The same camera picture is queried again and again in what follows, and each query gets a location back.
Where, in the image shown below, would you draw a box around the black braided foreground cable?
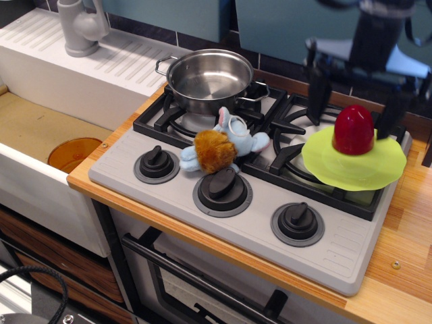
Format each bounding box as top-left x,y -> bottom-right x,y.
0,265 -> 70,324

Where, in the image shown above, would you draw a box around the grey toy stove top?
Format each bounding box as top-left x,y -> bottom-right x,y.
88,112 -> 412,296

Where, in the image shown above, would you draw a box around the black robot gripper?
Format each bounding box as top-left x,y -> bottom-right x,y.
306,13 -> 431,140

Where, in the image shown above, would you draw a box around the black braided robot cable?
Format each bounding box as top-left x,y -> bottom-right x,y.
315,0 -> 432,47

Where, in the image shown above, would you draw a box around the wood grain drawer fronts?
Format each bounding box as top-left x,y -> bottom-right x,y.
1,206 -> 134,323

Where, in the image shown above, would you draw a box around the right black stove knob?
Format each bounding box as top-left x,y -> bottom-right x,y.
271,202 -> 325,248

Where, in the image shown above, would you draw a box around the stuffed elephant with brown mane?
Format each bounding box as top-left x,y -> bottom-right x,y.
180,107 -> 270,174

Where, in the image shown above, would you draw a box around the middle black stove knob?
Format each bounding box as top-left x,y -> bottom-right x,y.
192,167 -> 253,218

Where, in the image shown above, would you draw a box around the lime green plate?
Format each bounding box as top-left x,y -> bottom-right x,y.
301,126 -> 407,192

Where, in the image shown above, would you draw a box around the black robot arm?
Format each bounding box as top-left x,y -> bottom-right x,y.
304,1 -> 431,139

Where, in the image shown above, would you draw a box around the black stove knob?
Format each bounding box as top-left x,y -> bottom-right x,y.
134,145 -> 180,185
271,202 -> 325,248
192,167 -> 253,218

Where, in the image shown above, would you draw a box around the red toy sweet potato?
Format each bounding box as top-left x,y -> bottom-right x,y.
332,105 -> 375,155

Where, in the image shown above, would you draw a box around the stainless steel pot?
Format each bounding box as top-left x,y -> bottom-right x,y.
155,49 -> 270,116

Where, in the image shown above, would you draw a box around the black stove grate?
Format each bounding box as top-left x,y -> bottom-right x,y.
133,82 -> 406,220

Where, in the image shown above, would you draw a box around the toy oven door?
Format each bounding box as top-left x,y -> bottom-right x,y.
111,211 -> 351,323

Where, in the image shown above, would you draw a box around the grey toy faucet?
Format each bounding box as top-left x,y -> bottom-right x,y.
57,0 -> 110,57

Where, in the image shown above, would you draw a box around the black oven door handle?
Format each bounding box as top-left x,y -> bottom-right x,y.
121,234 -> 283,323

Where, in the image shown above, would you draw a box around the left black stove knob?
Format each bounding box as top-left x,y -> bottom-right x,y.
134,145 -> 180,185

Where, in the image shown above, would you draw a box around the white toy sink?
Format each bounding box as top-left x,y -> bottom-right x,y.
1,9 -> 185,257

